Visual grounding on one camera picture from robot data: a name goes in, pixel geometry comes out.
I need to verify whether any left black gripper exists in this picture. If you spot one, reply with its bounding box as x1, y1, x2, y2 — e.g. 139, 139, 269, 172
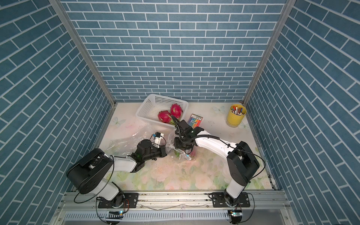
142, 146, 174, 162

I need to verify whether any clear zip-top bag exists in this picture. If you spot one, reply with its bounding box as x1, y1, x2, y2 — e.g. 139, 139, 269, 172
166, 132, 196, 162
104, 126, 155, 157

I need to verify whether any pink dragon fruit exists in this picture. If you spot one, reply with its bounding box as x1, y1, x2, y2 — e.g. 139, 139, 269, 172
170, 104, 183, 119
157, 110, 175, 125

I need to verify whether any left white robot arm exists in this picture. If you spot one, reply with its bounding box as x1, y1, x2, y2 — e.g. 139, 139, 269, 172
66, 136, 167, 201

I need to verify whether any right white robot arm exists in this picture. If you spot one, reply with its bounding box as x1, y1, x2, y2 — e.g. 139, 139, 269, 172
174, 118, 261, 207

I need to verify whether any highlighter marker pack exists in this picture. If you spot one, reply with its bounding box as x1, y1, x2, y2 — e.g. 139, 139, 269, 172
188, 114, 203, 128

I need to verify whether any white plastic mesh basket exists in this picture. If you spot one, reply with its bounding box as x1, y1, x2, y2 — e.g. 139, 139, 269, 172
136, 94, 189, 129

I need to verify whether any yellow pen cup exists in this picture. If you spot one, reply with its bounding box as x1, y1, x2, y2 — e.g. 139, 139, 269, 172
226, 104, 247, 127

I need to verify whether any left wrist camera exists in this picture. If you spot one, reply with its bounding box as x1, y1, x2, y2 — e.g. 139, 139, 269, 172
153, 132, 164, 148

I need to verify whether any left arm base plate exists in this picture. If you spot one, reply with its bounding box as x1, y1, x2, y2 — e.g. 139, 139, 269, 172
97, 193, 139, 210

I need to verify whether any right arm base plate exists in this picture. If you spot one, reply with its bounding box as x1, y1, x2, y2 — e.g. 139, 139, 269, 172
208, 192, 250, 208

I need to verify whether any aluminium mounting rail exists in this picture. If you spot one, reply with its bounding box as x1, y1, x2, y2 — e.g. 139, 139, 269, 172
51, 190, 296, 225

